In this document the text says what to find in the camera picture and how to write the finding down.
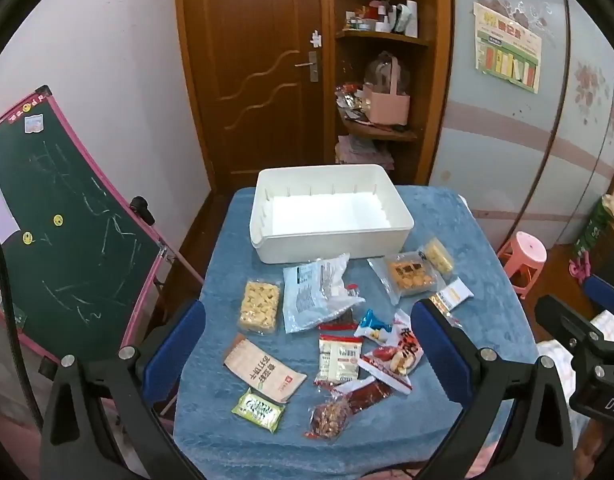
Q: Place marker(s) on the large clear white snack bag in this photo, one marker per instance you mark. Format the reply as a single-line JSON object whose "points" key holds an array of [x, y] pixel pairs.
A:
{"points": [[307, 295]]}

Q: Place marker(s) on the pale yellow rice bar packet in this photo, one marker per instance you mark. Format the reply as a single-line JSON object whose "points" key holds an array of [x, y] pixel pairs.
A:
{"points": [[439, 255]]}

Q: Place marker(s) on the brown paper snack packet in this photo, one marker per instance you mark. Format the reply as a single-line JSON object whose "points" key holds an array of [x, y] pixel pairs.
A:
{"points": [[259, 370]]}

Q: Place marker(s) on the wooden corner shelf unit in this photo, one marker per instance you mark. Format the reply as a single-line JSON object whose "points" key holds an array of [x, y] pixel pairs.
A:
{"points": [[437, 110]]}

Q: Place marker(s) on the yellow cube cracker packet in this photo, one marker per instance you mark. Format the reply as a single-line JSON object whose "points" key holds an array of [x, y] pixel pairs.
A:
{"points": [[259, 305]]}

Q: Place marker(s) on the red white date snack packet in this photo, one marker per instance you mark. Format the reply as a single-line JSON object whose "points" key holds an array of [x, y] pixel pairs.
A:
{"points": [[384, 364]]}

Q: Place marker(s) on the dark plum packet red label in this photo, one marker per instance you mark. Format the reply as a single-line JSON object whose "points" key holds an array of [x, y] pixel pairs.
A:
{"points": [[343, 319]]}

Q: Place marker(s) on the caramel biscuit clear packet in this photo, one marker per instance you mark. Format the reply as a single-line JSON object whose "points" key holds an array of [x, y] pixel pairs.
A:
{"points": [[407, 272]]}

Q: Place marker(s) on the beige packet red strips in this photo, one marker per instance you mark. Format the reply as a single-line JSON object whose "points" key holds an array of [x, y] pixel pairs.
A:
{"points": [[339, 360]]}

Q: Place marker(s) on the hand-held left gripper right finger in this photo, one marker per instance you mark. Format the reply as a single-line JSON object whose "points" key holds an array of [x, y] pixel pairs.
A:
{"points": [[439, 350]]}

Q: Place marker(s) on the orange white snack bar packet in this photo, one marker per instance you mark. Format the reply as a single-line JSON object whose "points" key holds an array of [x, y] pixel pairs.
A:
{"points": [[454, 296]]}

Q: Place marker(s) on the white door latch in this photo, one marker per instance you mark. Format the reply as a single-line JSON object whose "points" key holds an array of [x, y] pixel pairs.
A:
{"points": [[315, 37]]}

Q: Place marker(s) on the folded pink clothes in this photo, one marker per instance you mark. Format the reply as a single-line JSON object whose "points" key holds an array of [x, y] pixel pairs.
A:
{"points": [[359, 147]]}

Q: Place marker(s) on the dark red strip packet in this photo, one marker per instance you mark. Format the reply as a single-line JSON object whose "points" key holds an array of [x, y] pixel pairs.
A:
{"points": [[367, 394]]}

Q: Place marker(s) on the cluster of small bottles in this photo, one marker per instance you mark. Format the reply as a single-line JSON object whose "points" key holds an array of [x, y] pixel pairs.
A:
{"points": [[387, 17]]}

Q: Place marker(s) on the blue white candy packet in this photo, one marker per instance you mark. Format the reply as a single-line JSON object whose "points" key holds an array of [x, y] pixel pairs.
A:
{"points": [[372, 322]]}

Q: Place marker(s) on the clear nut packet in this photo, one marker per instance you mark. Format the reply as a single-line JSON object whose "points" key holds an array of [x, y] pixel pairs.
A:
{"points": [[329, 417]]}

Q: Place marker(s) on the brown wooden door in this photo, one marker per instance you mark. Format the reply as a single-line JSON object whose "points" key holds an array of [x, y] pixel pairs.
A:
{"points": [[247, 35]]}

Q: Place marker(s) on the blue plush blanket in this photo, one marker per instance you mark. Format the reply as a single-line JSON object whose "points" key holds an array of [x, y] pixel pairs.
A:
{"points": [[287, 445]]}

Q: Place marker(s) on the black easel knob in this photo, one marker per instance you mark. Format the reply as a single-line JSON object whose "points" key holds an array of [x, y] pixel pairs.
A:
{"points": [[141, 206]]}

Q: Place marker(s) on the pink plastic stool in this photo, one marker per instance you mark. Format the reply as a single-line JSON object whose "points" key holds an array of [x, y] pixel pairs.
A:
{"points": [[524, 250]]}

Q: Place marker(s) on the grey floral sliding wardrobe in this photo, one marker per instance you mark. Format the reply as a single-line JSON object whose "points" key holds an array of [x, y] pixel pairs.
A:
{"points": [[512, 160]]}

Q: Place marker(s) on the green box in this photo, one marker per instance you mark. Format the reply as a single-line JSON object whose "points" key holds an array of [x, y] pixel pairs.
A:
{"points": [[592, 230]]}

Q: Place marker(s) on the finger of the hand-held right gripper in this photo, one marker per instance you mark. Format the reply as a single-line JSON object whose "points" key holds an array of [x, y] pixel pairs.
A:
{"points": [[562, 317], [604, 287]]}

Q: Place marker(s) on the pink toy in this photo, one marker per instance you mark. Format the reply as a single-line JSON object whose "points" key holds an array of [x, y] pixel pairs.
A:
{"points": [[578, 267]]}

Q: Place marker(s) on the pile of shiny wrappers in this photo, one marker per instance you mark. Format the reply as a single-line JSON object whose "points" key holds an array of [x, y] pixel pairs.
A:
{"points": [[352, 102]]}

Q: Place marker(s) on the green snack packet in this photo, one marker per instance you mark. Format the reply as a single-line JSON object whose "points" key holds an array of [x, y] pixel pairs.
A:
{"points": [[258, 410]]}

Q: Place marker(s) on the white plastic bin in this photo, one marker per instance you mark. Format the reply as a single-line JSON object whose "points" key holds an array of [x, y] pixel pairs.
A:
{"points": [[327, 210]]}

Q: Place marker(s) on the wall poster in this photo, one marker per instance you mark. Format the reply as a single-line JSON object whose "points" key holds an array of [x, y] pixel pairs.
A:
{"points": [[507, 55]]}

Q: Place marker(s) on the green chalkboard pink frame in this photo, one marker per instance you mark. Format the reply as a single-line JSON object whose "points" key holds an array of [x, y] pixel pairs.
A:
{"points": [[62, 240]]}

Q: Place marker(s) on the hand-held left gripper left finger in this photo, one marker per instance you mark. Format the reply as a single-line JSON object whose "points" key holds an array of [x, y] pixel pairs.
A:
{"points": [[174, 347]]}

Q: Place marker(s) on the red white printed snack packet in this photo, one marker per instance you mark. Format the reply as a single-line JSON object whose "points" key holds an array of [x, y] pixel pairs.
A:
{"points": [[407, 345]]}

